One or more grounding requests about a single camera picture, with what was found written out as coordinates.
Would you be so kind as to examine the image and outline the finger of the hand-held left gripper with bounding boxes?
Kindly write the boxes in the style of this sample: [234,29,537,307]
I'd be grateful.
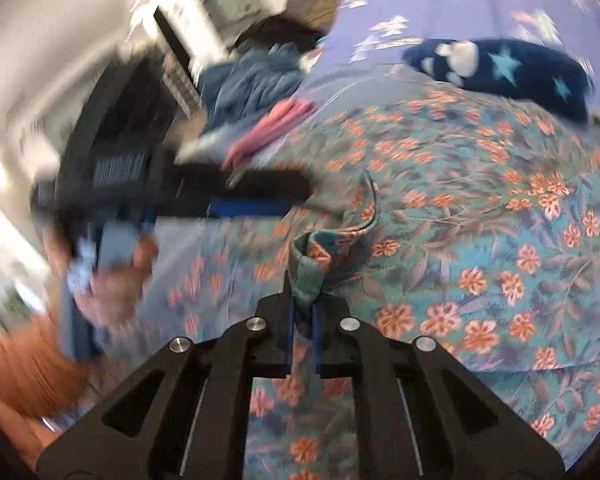
[175,162,315,220]

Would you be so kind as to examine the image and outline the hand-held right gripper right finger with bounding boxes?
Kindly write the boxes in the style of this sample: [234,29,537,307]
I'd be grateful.
[313,296,567,480]

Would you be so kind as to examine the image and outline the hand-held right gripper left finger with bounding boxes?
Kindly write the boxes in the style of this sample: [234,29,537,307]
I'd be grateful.
[35,292,296,480]

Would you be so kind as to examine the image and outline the teal floral garment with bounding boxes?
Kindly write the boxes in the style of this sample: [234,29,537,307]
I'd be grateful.
[150,84,600,480]

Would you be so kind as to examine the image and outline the person's left hand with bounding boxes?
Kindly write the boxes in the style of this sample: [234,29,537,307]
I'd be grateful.
[74,239,160,332]

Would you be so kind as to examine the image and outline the pink cloth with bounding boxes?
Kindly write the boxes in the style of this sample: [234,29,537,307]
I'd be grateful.
[221,97,317,172]

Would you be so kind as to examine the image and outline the white shelf rack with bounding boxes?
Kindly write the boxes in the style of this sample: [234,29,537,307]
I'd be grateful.
[161,54,205,113]

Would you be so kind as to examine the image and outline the blue denim garment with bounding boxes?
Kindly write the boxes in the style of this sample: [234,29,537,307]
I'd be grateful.
[199,42,322,137]

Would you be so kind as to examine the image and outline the black television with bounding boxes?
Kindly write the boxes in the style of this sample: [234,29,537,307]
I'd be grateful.
[152,5,197,83]

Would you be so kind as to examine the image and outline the dark cloth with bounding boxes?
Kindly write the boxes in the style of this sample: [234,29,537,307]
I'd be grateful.
[234,14,327,55]

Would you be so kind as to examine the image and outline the purple tree-print bed sheet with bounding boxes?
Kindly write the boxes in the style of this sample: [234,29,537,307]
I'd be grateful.
[300,0,600,128]

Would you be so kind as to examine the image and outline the navy star-print garment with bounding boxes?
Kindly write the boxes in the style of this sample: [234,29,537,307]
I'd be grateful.
[402,37,597,122]

